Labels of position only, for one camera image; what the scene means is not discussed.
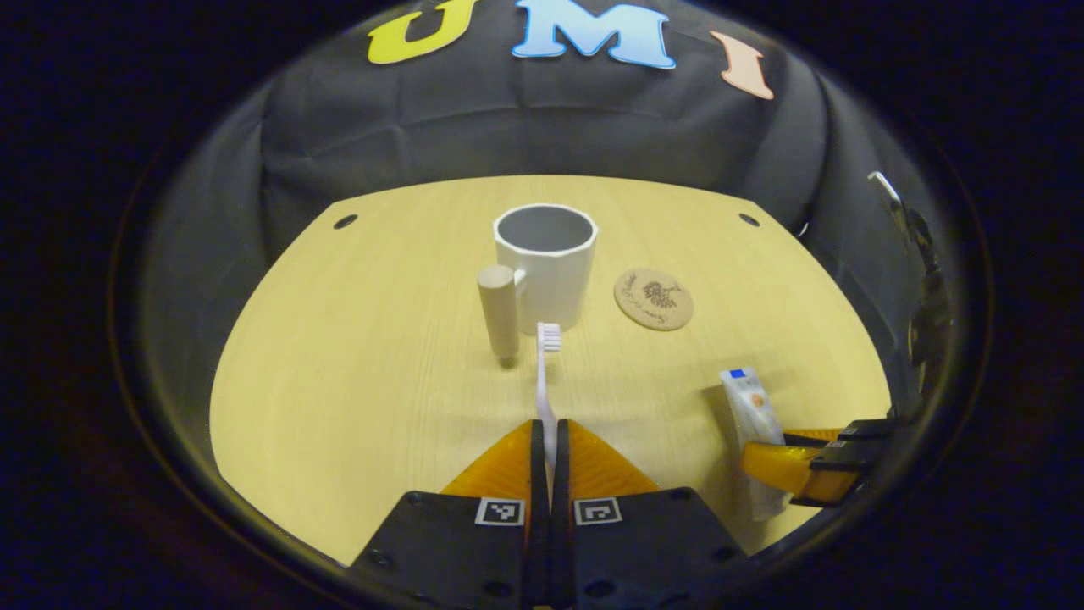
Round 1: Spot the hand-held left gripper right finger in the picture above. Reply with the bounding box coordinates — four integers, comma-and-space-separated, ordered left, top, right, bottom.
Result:
552, 419, 748, 610

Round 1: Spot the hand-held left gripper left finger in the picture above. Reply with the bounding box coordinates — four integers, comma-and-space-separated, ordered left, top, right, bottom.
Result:
349, 419, 550, 610

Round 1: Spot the white toothpaste tube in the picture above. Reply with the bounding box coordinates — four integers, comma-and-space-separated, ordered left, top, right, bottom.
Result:
720, 367, 788, 521

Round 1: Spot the white toothbrush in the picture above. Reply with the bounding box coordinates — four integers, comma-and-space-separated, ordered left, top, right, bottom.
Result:
536, 322, 562, 509

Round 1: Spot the round wooden coaster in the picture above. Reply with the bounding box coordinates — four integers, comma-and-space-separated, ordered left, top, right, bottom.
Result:
614, 269, 694, 331

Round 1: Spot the white cup with wooden handle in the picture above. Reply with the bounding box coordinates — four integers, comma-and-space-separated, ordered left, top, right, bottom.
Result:
477, 204, 600, 367

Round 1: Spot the light wooden desktop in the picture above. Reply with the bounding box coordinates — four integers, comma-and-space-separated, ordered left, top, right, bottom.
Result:
209, 175, 893, 567

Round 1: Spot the black backdrop cloth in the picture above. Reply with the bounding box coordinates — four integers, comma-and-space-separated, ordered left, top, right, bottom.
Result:
140, 0, 941, 424

